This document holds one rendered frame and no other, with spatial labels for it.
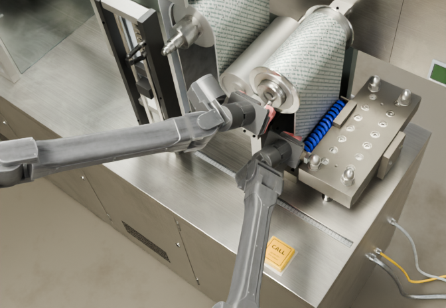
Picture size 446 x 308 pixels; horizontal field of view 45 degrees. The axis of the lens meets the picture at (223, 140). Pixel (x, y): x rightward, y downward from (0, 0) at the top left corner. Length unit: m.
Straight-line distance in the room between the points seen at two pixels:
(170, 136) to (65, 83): 0.95
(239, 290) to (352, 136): 0.63
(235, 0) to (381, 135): 0.54
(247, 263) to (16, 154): 0.49
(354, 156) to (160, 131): 0.62
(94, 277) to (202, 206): 1.09
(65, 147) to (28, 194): 1.88
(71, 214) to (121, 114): 1.03
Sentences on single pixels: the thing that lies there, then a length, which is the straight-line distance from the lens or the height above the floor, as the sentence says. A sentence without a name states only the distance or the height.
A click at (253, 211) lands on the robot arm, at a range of 1.18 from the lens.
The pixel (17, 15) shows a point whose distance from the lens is 1.96.
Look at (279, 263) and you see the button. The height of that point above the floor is 0.92.
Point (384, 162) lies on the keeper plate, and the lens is 1.53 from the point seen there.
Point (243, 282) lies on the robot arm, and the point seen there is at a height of 1.24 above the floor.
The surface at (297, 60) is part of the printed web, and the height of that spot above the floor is 1.31.
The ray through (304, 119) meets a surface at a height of 1.13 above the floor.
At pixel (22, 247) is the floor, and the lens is 2.74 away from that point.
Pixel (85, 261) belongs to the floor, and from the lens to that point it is 2.59.
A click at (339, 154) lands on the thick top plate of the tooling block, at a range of 1.48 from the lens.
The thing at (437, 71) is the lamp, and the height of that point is 1.19.
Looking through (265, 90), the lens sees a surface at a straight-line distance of 1.31.
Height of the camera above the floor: 2.25
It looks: 54 degrees down
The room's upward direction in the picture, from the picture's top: 9 degrees counter-clockwise
